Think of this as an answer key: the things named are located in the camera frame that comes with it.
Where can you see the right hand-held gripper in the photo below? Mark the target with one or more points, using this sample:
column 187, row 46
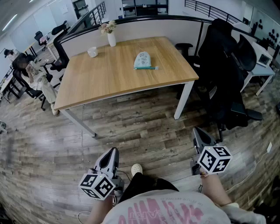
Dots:
column 207, row 160

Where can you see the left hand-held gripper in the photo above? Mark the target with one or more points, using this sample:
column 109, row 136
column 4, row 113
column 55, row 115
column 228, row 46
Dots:
column 96, row 186

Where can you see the person's left forearm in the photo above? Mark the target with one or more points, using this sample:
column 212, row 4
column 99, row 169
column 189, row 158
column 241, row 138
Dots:
column 98, row 210

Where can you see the person's right forearm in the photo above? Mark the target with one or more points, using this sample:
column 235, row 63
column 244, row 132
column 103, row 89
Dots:
column 215, row 188

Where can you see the white clog shoe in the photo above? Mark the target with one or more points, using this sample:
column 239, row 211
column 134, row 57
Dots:
column 136, row 169

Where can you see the black trousers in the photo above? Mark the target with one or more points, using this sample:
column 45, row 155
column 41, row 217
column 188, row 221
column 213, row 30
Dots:
column 144, row 186

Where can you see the white metal table leg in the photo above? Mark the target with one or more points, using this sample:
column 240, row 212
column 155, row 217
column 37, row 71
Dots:
column 81, row 124
column 182, row 102

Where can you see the white power adapter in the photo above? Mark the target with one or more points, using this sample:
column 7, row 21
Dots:
column 269, row 147

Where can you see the white shirt pink print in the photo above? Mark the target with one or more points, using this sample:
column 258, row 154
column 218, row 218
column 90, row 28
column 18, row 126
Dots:
column 166, row 210

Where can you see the black office chair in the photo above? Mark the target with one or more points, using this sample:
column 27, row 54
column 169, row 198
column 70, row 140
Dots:
column 55, row 65
column 39, row 37
column 221, row 65
column 59, row 28
column 18, row 84
column 247, row 52

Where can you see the white desk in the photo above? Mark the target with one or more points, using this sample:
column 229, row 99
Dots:
column 260, row 71

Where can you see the white box appliance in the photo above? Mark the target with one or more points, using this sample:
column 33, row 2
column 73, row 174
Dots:
column 257, row 49

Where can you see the white mug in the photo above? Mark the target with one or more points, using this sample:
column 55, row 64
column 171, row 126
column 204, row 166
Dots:
column 92, row 52

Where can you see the white ceramic vase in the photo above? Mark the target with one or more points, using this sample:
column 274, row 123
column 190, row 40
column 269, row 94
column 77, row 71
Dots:
column 111, row 40

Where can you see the black metal railing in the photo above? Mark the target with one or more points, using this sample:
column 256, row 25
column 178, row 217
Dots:
column 96, row 13
column 210, row 8

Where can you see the pink flower bouquet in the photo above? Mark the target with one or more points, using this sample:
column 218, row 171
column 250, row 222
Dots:
column 108, row 27

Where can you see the black framed glass doors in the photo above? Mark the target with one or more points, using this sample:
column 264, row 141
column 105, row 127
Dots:
column 144, row 8

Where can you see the ceiling strip light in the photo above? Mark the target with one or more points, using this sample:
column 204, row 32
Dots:
column 9, row 22

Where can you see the group of black wall decals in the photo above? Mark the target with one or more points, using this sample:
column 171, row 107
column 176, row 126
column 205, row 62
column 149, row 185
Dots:
column 272, row 36

